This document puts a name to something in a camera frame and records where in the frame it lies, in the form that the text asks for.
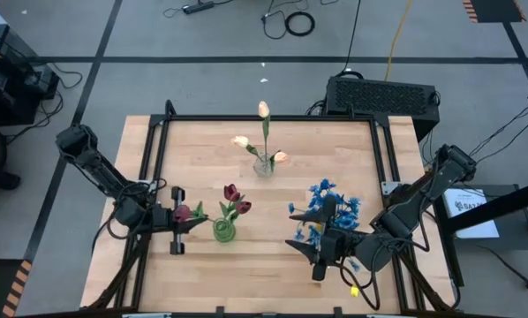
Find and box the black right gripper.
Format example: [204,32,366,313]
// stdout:
[284,193,366,282]

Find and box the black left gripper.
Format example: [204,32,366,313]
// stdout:
[151,185,208,256]

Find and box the peach artificial tulip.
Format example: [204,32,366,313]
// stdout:
[230,134,265,165]
[257,100,272,167]
[268,148,290,172]

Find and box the green ribbed glass vase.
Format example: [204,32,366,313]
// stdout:
[212,216,238,244]

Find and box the clear cut glass vase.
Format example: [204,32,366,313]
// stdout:
[252,153,275,179]

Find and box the black computer tower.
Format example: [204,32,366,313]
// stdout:
[324,75,441,143]

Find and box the white paper sheet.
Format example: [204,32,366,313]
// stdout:
[442,188,500,240]

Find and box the black metal stand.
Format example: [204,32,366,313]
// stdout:
[434,176,528,292]

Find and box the black power strip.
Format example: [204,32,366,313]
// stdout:
[182,0,215,16]

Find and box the black equipment cart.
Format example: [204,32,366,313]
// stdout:
[0,24,62,128]

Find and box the black aluminium table frame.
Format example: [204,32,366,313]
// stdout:
[81,99,459,318]

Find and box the black hanging cable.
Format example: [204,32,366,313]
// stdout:
[336,0,365,80]

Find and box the coiled black cable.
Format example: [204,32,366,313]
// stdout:
[283,11,316,38]

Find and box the yellow hanging cable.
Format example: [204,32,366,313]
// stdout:
[383,0,413,83]

